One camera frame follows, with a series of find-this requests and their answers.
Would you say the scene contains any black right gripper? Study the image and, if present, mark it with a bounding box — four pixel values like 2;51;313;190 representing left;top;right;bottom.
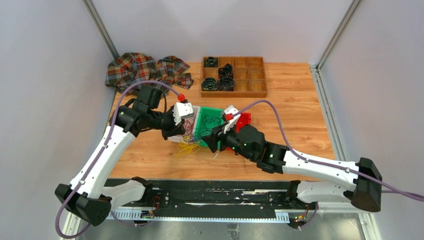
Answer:
201;120;255;162

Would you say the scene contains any red cable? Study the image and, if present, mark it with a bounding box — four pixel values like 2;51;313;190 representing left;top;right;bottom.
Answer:
180;117;197;137

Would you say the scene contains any yellow cable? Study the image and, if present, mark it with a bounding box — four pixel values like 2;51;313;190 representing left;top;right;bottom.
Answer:
174;137;202;158

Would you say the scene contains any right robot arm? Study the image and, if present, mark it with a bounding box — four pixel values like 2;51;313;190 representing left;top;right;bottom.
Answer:
201;124;383;213

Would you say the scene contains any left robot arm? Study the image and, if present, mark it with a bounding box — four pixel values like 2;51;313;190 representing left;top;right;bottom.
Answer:
55;85;194;226

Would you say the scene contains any white plastic bin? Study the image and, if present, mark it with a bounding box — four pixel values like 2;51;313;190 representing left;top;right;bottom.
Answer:
167;105;201;143

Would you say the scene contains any red plastic bin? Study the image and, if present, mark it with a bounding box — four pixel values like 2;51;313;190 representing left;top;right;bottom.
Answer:
226;112;251;134

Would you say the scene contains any green plastic bin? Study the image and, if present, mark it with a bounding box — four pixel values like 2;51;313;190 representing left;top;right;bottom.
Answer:
194;106;224;147

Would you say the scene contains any rolled dark tie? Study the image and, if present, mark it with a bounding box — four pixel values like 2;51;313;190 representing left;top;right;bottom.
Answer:
201;77;218;92
203;56;219;68
217;76;235;92
218;63;234;78

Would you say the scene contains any wooden compartment tray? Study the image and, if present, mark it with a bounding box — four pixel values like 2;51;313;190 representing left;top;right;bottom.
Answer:
200;56;268;98

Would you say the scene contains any plaid cloth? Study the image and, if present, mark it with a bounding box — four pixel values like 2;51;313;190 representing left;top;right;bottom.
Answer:
105;52;194;93

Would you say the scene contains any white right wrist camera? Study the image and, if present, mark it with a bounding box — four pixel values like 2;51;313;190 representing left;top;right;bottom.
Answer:
222;105;241;134

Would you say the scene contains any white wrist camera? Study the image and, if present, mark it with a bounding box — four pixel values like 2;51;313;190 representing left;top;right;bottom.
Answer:
172;102;194;126
222;105;241;134

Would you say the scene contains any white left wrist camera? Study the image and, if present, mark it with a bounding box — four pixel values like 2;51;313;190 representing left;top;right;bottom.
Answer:
172;102;194;126

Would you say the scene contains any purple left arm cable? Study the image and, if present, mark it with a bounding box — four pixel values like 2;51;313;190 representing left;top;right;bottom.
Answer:
54;80;186;240

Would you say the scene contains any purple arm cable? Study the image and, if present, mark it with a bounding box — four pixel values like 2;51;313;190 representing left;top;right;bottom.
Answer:
54;80;186;240
222;99;424;203

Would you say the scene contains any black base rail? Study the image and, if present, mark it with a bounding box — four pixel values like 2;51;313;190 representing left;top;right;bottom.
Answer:
113;179;318;229

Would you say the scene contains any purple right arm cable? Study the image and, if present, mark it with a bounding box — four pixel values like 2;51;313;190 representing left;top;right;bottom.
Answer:
222;99;424;203

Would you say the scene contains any aluminium frame profile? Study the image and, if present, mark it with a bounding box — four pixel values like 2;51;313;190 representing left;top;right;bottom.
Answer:
62;202;381;240

